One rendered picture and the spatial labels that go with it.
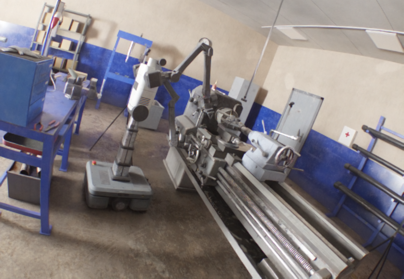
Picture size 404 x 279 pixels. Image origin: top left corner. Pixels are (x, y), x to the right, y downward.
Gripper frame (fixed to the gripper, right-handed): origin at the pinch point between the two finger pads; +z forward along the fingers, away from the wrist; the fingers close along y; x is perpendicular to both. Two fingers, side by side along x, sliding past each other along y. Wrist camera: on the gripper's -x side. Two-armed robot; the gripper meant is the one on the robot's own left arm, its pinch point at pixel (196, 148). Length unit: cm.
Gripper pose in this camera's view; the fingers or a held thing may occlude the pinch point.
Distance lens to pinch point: 214.2
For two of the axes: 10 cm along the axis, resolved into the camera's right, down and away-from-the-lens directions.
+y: -4.4, -0.9, 8.9
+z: 8.6, 2.4, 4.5
